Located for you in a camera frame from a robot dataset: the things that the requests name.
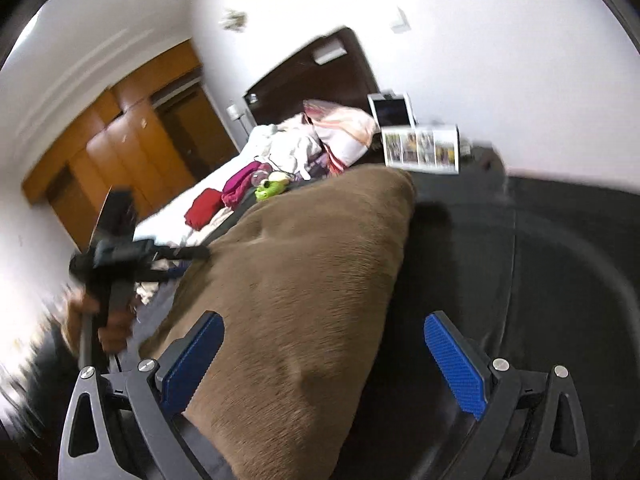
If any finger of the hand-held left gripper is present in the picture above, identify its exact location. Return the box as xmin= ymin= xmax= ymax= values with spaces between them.
xmin=132 ymin=262 xmax=187 ymax=285
xmin=147 ymin=242 xmax=213 ymax=262

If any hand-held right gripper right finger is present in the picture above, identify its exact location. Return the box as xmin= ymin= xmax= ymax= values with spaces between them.
xmin=423 ymin=311 xmax=593 ymax=480

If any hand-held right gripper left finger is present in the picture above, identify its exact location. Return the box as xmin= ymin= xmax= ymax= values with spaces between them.
xmin=57 ymin=310 xmax=226 ymax=480

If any brown fleece garment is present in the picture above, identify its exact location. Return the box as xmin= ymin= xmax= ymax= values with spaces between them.
xmin=139 ymin=164 xmax=418 ymax=480

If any pile of white clothes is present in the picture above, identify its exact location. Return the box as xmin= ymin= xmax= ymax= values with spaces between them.
xmin=250 ymin=115 xmax=326 ymax=181

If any person's left hand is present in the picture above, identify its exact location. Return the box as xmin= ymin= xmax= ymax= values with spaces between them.
xmin=62 ymin=287 xmax=136 ymax=356

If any bed with white blanket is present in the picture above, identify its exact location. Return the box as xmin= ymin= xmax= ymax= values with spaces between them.
xmin=132 ymin=130 xmax=311 ymax=311

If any red folded cloth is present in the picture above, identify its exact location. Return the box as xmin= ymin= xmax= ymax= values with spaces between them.
xmin=184 ymin=188 xmax=225 ymax=231

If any magenta cloth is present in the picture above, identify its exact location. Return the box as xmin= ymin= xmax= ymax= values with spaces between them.
xmin=221 ymin=161 xmax=271 ymax=211

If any orange wooden wardrobe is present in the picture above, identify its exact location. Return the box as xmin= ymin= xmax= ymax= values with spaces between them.
xmin=21 ymin=37 xmax=241 ymax=251

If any brown wooden door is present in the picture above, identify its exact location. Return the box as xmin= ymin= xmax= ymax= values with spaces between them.
xmin=155 ymin=80 xmax=241 ymax=176

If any black cloth cover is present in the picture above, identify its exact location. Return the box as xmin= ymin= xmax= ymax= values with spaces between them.
xmin=115 ymin=145 xmax=640 ymax=480

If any white bedside lamp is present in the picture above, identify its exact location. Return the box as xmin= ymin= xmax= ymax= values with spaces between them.
xmin=226 ymin=104 xmax=251 ymax=141

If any pink striped pillow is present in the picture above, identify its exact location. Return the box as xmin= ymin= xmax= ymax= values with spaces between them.
xmin=302 ymin=99 xmax=381 ymax=173

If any dark wooden headboard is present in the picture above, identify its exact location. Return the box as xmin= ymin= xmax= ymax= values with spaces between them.
xmin=243 ymin=25 xmax=383 ymax=128

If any green toy camera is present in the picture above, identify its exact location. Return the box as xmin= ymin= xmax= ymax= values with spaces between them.
xmin=255 ymin=180 xmax=287 ymax=202

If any photo collage frame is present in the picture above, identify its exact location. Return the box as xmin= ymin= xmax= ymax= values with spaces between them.
xmin=381 ymin=124 xmax=461 ymax=176

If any wall decoration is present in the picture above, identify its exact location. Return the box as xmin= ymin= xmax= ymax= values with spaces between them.
xmin=219 ymin=7 xmax=248 ymax=31

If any white wall switch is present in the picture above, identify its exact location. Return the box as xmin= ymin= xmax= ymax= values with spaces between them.
xmin=390 ymin=6 xmax=412 ymax=35

